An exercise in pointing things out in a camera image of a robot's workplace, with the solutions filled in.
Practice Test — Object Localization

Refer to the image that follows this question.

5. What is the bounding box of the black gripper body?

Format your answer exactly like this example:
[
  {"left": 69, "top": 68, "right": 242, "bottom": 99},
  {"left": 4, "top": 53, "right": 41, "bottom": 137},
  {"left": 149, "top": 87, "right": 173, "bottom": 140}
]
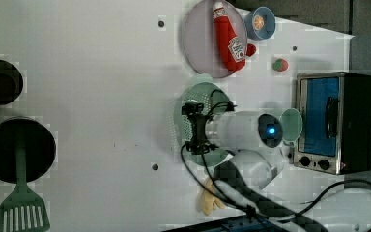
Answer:
[{"left": 182, "top": 102, "right": 217, "bottom": 155}]

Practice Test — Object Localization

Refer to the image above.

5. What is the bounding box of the green oval strainer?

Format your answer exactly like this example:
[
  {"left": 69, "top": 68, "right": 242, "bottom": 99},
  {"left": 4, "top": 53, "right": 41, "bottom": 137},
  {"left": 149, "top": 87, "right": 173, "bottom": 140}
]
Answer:
[{"left": 173, "top": 74, "right": 236, "bottom": 167}]

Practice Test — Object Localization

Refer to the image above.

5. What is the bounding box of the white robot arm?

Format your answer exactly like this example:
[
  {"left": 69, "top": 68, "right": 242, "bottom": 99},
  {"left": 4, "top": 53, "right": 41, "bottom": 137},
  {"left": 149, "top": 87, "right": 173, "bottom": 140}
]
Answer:
[{"left": 181, "top": 101, "right": 371, "bottom": 232}]

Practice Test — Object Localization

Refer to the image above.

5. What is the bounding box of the peeled banana toy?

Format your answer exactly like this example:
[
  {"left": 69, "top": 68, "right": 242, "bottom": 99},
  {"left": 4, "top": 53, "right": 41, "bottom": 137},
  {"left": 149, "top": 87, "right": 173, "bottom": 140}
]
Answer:
[{"left": 200, "top": 179, "right": 225, "bottom": 216}]

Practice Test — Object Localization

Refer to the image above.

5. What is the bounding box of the green mug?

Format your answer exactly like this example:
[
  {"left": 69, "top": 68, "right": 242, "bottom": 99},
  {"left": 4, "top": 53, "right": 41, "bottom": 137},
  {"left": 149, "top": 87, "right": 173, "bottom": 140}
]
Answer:
[{"left": 279, "top": 108, "right": 302, "bottom": 144}]

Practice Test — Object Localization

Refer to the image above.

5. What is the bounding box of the red ketchup bottle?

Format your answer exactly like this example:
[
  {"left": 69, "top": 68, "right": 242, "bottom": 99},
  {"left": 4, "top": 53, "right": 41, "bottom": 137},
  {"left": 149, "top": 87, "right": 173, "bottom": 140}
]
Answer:
[{"left": 213, "top": 1, "right": 245, "bottom": 72}]

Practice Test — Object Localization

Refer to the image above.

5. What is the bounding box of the large red strawberry toy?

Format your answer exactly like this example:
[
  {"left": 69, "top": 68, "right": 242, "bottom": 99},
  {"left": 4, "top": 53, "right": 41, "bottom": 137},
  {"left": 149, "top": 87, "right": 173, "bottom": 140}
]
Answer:
[{"left": 272, "top": 59, "right": 289, "bottom": 72}]

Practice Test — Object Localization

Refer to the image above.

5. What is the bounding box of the orange slice toy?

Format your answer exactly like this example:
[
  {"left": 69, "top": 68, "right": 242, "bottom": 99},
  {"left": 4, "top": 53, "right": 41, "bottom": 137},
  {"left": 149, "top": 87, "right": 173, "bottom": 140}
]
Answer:
[{"left": 253, "top": 15, "right": 265, "bottom": 30}]

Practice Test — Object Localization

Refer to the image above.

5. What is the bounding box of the blue bowl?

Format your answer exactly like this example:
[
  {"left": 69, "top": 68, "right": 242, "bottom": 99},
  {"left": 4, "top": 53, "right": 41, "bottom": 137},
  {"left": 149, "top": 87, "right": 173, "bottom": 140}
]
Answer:
[{"left": 244, "top": 7, "right": 276, "bottom": 41}]

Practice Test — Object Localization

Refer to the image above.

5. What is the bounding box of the black toaster oven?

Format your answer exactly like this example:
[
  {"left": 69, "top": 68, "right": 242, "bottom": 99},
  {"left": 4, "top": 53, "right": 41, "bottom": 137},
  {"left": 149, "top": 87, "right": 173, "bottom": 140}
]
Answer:
[{"left": 293, "top": 72, "right": 371, "bottom": 175}]

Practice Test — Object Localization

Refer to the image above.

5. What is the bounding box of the green spatula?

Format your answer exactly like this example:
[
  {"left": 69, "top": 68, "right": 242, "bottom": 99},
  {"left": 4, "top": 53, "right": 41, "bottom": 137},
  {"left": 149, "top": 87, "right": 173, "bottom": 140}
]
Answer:
[{"left": 0, "top": 129, "right": 50, "bottom": 232}]

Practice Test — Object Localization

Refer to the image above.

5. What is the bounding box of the black round pan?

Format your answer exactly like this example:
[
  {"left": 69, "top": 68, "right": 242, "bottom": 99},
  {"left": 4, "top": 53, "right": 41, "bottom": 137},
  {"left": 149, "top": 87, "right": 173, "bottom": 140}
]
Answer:
[{"left": 0, "top": 117, "right": 56, "bottom": 184}]

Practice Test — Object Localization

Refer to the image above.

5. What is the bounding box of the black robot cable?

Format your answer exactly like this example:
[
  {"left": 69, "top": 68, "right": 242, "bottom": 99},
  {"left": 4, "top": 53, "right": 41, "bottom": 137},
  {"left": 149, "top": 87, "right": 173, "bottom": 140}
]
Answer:
[{"left": 180, "top": 89, "right": 371, "bottom": 232}]

